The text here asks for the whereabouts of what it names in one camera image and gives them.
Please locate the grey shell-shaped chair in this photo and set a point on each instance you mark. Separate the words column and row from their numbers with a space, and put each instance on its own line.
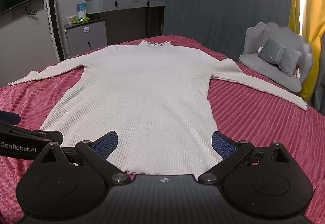
column 254, row 61

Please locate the white and black tower fan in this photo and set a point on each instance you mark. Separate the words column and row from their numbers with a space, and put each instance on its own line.
column 53, row 25

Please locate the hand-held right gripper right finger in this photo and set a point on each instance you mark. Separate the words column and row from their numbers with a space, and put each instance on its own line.
column 223, row 145

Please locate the grey bow pillow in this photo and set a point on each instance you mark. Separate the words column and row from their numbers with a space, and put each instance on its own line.
column 278, row 56

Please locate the pink ribbed bedspread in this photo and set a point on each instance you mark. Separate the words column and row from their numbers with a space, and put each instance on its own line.
column 254, row 125

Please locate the small white box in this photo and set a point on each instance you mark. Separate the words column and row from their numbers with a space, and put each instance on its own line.
column 70, row 19

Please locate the grey curtain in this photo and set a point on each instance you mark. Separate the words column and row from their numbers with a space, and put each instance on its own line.
column 223, row 5

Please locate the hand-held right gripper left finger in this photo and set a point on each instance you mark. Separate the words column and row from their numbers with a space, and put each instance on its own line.
column 107, row 143

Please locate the white ribbed knit sweater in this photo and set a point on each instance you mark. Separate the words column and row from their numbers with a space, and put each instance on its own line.
column 142, row 91

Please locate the yellow curtain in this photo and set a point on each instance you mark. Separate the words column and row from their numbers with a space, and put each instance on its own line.
column 308, row 10

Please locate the green packet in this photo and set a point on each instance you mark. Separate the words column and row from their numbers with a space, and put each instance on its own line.
column 81, row 20

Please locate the blue and white box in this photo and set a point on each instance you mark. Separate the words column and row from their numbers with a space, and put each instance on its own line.
column 81, row 11

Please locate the grey nightstand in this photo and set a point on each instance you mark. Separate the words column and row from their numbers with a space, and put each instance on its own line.
column 83, row 38

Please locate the grey dressing table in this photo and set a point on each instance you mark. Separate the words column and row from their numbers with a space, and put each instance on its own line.
column 127, row 3

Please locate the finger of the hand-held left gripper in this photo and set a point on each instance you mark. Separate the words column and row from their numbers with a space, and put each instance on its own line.
column 54, row 137

